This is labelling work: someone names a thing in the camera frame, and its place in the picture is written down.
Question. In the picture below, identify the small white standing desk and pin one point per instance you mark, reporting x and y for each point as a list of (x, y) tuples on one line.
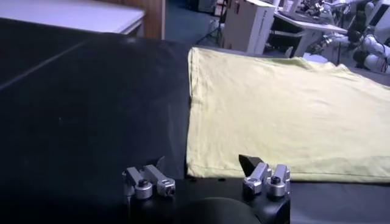
[(307, 27)]

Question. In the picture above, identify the white table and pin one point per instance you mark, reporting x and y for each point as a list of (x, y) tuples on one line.
[(67, 13)]

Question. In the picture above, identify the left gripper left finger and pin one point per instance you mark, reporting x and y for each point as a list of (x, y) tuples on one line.
[(143, 185)]

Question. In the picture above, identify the white humanoid robot with base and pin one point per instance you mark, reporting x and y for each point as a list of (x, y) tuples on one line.
[(374, 45)]

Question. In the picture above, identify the yellow-green t-shirt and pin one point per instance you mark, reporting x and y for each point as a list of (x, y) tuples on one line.
[(274, 115)]

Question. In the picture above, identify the wooden partition panel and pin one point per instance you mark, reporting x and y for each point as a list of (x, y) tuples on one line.
[(153, 18)]

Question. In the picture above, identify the tall white cardboard box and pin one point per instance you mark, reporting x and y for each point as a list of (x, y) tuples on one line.
[(246, 25)]

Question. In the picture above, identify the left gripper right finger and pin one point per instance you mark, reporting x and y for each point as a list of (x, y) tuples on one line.
[(259, 175)]

